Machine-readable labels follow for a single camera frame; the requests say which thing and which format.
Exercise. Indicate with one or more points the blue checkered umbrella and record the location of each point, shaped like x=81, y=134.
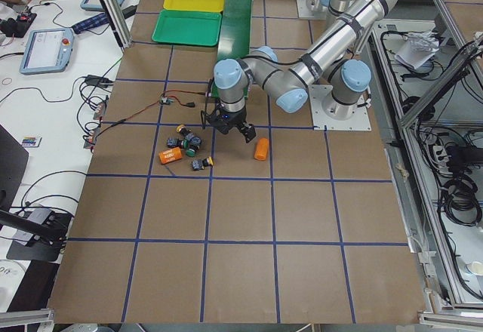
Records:
x=90, y=23

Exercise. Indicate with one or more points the yellow push button bottom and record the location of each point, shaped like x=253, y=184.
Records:
x=202, y=163

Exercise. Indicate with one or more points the black power adapter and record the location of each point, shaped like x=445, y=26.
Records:
x=99, y=81

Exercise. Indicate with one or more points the aluminium frame post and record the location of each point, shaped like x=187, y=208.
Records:
x=117, y=23

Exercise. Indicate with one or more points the plain orange cylinder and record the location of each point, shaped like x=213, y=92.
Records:
x=262, y=149

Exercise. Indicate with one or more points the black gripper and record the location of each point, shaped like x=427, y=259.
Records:
x=237, y=118

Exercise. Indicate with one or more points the yellow push button top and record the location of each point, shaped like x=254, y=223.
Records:
x=183, y=130

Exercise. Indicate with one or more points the small motor controller board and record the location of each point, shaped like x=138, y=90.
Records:
x=166, y=101

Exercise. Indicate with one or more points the yellow push button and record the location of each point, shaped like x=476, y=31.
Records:
x=202, y=163
x=183, y=130

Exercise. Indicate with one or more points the green plastic tray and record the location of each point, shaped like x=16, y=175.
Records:
x=195, y=28

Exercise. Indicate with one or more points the large blue teach pendant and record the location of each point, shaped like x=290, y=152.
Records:
x=47, y=50

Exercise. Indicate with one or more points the orange cylinder with 4680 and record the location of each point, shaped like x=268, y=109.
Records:
x=170, y=155

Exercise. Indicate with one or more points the black monitor stand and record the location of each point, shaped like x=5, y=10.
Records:
x=40, y=230

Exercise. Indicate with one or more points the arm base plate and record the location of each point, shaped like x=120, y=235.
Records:
x=334, y=8
x=329, y=115

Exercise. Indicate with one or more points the crumpled white paper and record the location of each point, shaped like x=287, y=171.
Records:
x=418, y=48

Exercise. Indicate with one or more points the green conveyor belt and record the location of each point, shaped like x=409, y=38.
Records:
x=235, y=30

